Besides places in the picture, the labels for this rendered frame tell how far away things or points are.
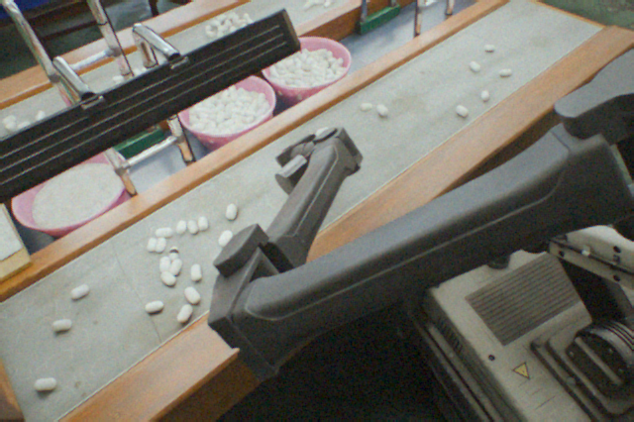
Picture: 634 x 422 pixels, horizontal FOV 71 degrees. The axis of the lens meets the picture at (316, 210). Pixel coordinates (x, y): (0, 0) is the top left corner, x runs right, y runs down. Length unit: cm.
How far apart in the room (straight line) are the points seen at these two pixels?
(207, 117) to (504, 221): 105
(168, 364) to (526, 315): 83
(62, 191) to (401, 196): 82
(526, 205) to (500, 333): 87
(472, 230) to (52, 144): 62
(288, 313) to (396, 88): 101
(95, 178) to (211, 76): 53
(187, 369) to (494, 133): 86
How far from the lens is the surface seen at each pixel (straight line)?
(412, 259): 33
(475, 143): 113
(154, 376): 85
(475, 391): 123
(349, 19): 166
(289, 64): 144
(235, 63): 84
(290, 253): 51
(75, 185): 126
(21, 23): 114
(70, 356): 96
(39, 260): 109
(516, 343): 118
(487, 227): 32
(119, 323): 95
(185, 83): 80
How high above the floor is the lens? 151
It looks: 51 degrees down
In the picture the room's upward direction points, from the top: 6 degrees counter-clockwise
